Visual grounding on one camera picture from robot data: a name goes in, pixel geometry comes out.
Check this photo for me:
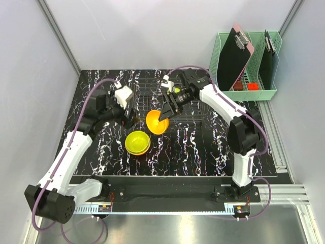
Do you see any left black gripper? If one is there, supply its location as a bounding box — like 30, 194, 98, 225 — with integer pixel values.
100, 90, 139, 129

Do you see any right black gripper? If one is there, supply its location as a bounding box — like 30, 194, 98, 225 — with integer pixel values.
158, 90, 195, 122

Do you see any yellow bowl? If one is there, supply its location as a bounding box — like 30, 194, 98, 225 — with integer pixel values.
125, 131, 150, 154

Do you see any white green bowl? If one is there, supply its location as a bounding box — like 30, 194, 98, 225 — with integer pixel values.
172, 87, 180, 93

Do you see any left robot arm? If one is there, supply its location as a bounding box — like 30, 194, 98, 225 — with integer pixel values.
24, 86, 136, 224

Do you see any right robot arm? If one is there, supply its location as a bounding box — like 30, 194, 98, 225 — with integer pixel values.
159, 69, 267, 202

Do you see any brown block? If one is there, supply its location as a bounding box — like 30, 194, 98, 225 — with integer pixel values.
233, 80, 243, 91

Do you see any green plastic file organizer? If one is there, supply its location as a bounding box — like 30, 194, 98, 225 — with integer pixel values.
209, 31, 277, 102

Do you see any red block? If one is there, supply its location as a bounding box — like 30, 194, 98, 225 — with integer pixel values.
246, 83, 259, 91

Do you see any black pink clipboard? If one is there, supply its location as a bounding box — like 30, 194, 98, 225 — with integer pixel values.
216, 23, 254, 92

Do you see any dark green clipboard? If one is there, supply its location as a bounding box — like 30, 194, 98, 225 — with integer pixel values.
259, 30, 279, 90

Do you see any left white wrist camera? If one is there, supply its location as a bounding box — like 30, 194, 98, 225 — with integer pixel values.
114, 82, 134, 109

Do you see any wire dish rack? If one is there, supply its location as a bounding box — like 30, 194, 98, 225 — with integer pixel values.
132, 78, 208, 127

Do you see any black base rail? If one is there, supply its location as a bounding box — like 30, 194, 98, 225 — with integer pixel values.
86, 175, 261, 215

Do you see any white slotted cable duct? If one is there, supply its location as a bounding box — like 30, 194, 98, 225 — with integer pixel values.
74, 204, 112, 215

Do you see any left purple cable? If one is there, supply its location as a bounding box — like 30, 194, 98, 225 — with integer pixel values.
31, 78, 122, 243

